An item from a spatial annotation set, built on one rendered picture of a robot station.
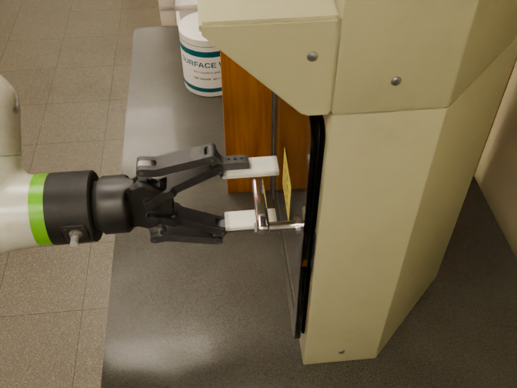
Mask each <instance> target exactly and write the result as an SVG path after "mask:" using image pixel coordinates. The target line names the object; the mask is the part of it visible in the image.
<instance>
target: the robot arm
mask: <svg viewBox="0 0 517 388"><path fill-rule="evenodd" d="M206 154H207V155H206ZM17 155H19V156H17ZM136 175H137V176H135V177H133V178H129V177H128V176H127V175H113V176H101V178H98V175H97V173H96V172H95V171H93V170H83V171H72V172H50V173H39V174H30V173H27V172H26V171H25V169H24V165H23V159H22V139H21V106H20V102H19V99H18V96H17V94H16V92H15V90H14V89H13V87H12V85H11V84H10V83H9V82H8V81H7V80H6V79H5V78H4V77H3V76H1V75H0V255H1V254H4V253H9V252H11V251H15V250H19V249H26V248H31V247H37V246H55V245H65V244H70V246H71V247H77V246H78V244H79V243H94V242H98V241H99V240H100V239H101V237H102V234H103V233H104V234H106V235H108V234H119V233H129V232H131V231H132V230H133V229H134V228H135V227H144V228H147V229H148V230H149V232H150V242H151V243H162V242H168V241H169V242H181V243H203V244H214V245H220V244H222V243H223V238H224V236H225V235H226V234H227V233H228V232H242V231H243V232H245V231H249V230H251V229H254V222H255V210H244V211H233V212H225V213H223V214H222V216H217V215H214V214H211V213H207V212H202V211H198V210H195V209H190V208H187V207H184V206H181V205H180V204H179V203H178V202H174V199H173V198H174V197H176V195H177V193H179V192H181V191H183V190H185V189H188V188H190V187H192V186H195V185H197V184H199V183H200V182H204V181H205V180H207V179H210V178H212V177H214V176H217V175H219V176H221V178H223V179H237V178H248V177H259V176H278V175H279V165H278V161H277V156H263V157H251V158H249V157H248V156H247V155H236V156H222V155H220V154H219V153H218V150H217V149H216V145H215V144H214V143H208V144H204V145H199V146H196V147H192V148H189V149H183V150H180V151H176V152H170V153H167V154H164V155H160V156H139V157H138V158H137V164H136ZM158 176H160V177H158ZM152 177H158V178H157V179H154V178H152ZM171 216H172V217H171ZM212 234H214V236H212Z"/></svg>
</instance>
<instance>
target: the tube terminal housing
mask: <svg viewBox="0 0 517 388"><path fill-rule="evenodd" d="M335 3H336V6H337V9H338V10H339V14H340V16H341V18H342V20H341V28H340V35H339V48H338V55H337V62H336V70H335V83H334V90H333V97H332V110H331V112H329V113H328V115H322V116H323V119H324V123H325V148H324V156H323V163H322V177H321V184H320V192H319V205H318V213H317V220H316V227H315V231H316V235H317V238H316V245H315V258H314V266H313V273H312V271H311V278H310V285H309V299H308V306H307V313H306V321H305V333H302V331H301V336H300V338H299V342H300V347H301V352H302V361H303V364H304V365H305V364H314V363H330V362H338V361H347V360H363V359H372V358H376V357H377V355H378V354H379V353H380V351H381V350H382V348H383V347H384V346H385V344H386V343H387V342H388V341H389V339H390V338H391V337H392V335H393V334H394V332H395V331H396V330H397V329H398V327H399V326H400V325H401V323H402V322H403V320H404V319H405V318H406V317H407V315H408V314H409V312H410V311H411V310H412V308H413V307H414V305H415V304H416V303H417V302H418V301H419V299H420V298H421V296H422V295H423V293H424V292H425V291H426V290H427V289H428V287H429V286H430V284H431V283H432V281H433V280H434V278H435V277H436V276H437V274H438V271H439V267H440V266H441V263H442V260H443V257H444V255H445V251H446V249H447V246H448V244H449V240H450V238H451V236H452V232H453V229H454V228H455V224H456V221H457V219H458V217H459V213H460V211H461V208H462V205H463V203H464V200H465V197H466V194H467V192H468V189H469V186H470V183H471V181H472V177H473V175H474V173H475V169H476V166H477V165H478V162H479V158H480V156H481V154H482V150H483V148H484V145H485V142H486V139H487V137H488V134H489V131H490V129H491V126H492V123H493V120H494V118H495V114H496V112H497V110H498V107H499V103H500V102H501V99H502V96H503V93H504V91H505V87H506V85H507V82H508V80H509V76H510V74H511V71H512V68H513V65H514V64H515V60H516V57H517V0H335Z"/></svg>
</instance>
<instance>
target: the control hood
mask: <svg viewBox="0 0 517 388"><path fill-rule="evenodd" d="M197 4H198V30H199V31H200V32H201V33H202V36H203V37H204V38H205V39H207V40H208V41H209V42H211V43H212V44H213V45H214V46H215V47H216V48H218V49H219V50H221V51H222V52H223V53H225V54H226V55H227V56H228V57H229V58H231V59H232V60H233V61H234V62H236V63H237V64H239V65H240V66H241V67H243V69H244V70H246V71H247V72H249V73H250V74H251V75H253V76H254V77H255V78H257V79H258V80H259V81H260V82H261V83H262V84H264V85H265V86H267V87H268V88H269V89H271V90H272V91H273V92H274V93H275V94H276V95H278V96H279V97H280V98H282V99H283V100H285V101H286V102H287V103H288V104H289V105H290V106H292V107H293V108H294V109H296V110H297V111H298V112H300V113H301V114H305V115H328V113H329V112H331V110H332V97H333V90H334V83H335V70H336V62H337V55H338V48H339V35H340V28H341V20H342V18H341V16H340V14H339V10H338V9H337V6H336V3H335V0H197Z"/></svg>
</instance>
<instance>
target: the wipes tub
mask: <svg viewBox="0 0 517 388"><path fill-rule="evenodd" d="M178 33H179V41H180V48H181V54H182V67H183V74H184V80H185V86H186V87H187V89H188V90H189V91H191V92H193V93H195V94H196V95H201V96H206V97H214V96H220V95H222V75H221V61H220V50H219V49H218V48H216V47H215V46H214V45H213V44H212V43H211V42H209V41H208V40H207V39H205V38H204V37H203V36H202V33H201V32H200V31H199V30H198V12H194V13H192V14H190V15H187V16H185V17H184V18H183V19H182V20H181V21H180V22H179V24H178Z"/></svg>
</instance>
